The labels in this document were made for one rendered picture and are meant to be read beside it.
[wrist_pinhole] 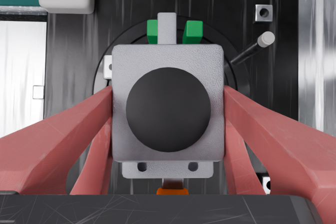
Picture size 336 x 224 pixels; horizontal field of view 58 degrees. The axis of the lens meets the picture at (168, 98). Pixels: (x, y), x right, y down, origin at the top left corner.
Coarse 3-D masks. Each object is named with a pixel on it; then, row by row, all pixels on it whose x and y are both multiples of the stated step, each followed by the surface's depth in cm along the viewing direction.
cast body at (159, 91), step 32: (160, 32) 16; (128, 64) 12; (160, 64) 12; (192, 64) 12; (128, 96) 11; (160, 96) 11; (192, 96) 11; (128, 128) 11; (160, 128) 10; (192, 128) 10; (224, 128) 12; (128, 160) 11; (160, 160) 11; (192, 160) 12
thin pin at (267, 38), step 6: (264, 36) 18; (270, 36) 18; (252, 42) 20; (258, 42) 19; (264, 42) 18; (270, 42) 18; (246, 48) 21; (252, 48) 20; (258, 48) 20; (240, 54) 23; (246, 54) 22; (252, 54) 22; (234, 60) 25; (240, 60) 24
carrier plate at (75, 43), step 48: (96, 0) 29; (144, 0) 29; (192, 0) 29; (240, 0) 29; (288, 0) 29; (48, 48) 28; (96, 48) 28; (240, 48) 29; (288, 48) 29; (48, 96) 28; (288, 96) 28; (144, 192) 28; (192, 192) 28
